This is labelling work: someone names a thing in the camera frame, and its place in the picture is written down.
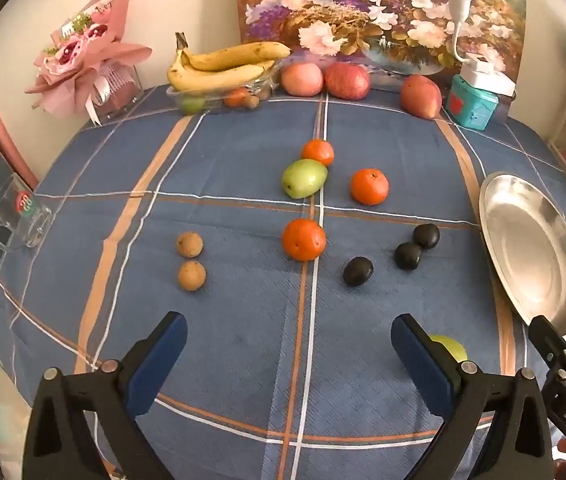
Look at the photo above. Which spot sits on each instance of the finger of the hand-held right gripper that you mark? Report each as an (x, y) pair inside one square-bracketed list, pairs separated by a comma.
[(548, 337)]

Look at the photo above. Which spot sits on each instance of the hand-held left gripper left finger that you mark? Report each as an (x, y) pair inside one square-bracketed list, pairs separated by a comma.
[(159, 365)]

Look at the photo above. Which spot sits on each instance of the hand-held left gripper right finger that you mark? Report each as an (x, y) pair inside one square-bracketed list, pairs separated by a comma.
[(422, 366)]

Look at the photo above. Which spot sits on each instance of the round steel plate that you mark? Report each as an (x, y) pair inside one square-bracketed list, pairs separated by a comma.
[(528, 250)]

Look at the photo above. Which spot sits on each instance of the black plum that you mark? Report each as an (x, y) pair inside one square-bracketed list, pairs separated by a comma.
[(408, 255), (426, 236), (358, 271)]

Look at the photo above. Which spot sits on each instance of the blue plaid tablecloth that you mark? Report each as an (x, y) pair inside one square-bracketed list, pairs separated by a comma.
[(243, 310)]

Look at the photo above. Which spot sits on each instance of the clear glass mug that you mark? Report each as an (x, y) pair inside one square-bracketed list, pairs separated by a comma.
[(18, 210)]

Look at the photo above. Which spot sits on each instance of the small mandarin orange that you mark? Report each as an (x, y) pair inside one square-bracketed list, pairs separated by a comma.
[(318, 152)]

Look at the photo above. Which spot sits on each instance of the teal toy house box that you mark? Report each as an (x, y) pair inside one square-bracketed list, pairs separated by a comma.
[(470, 105)]

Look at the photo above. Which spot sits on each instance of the small green jujube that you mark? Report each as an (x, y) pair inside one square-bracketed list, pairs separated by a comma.
[(193, 105)]

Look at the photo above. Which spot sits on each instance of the clear plastic container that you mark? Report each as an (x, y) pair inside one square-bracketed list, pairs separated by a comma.
[(213, 104)]

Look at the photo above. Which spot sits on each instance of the pink board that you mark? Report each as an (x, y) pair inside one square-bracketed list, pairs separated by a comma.
[(5, 145)]

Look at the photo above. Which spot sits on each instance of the large red apple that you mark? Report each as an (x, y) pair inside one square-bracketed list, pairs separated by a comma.
[(421, 96)]

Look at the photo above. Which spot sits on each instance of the clear acrylic box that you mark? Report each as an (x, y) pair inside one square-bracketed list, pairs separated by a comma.
[(125, 95)]

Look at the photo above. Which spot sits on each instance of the small reddish orange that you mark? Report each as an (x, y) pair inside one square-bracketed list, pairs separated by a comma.
[(236, 97)]

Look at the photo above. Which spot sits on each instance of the small brown longan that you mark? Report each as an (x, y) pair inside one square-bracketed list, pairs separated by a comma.
[(252, 102)]

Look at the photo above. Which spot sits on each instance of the bunch of yellow bananas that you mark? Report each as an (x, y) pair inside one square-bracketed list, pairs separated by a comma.
[(213, 77)]

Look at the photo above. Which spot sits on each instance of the dark red apple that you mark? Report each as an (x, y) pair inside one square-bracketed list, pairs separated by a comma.
[(347, 81)]

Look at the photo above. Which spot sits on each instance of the pale pink apple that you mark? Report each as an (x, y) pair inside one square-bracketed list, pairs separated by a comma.
[(302, 79)]

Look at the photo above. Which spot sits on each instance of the pink flower bouquet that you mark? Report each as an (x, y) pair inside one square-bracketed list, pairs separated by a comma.
[(78, 55)]

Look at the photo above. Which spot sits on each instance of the flower painting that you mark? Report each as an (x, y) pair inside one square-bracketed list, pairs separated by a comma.
[(363, 10)]

